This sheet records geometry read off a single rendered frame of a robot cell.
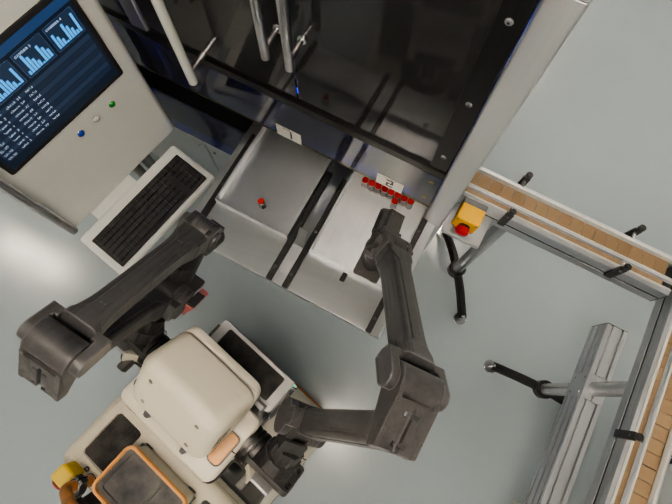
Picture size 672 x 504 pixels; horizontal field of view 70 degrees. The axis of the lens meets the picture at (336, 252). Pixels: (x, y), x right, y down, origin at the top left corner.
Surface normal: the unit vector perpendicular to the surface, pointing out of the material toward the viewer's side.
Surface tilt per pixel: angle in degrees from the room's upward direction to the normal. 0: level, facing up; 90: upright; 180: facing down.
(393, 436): 26
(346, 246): 0
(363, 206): 0
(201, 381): 42
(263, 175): 0
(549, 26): 90
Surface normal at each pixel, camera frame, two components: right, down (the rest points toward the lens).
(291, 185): 0.01, -0.28
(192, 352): 0.45, -0.69
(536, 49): -0.47, 0.85
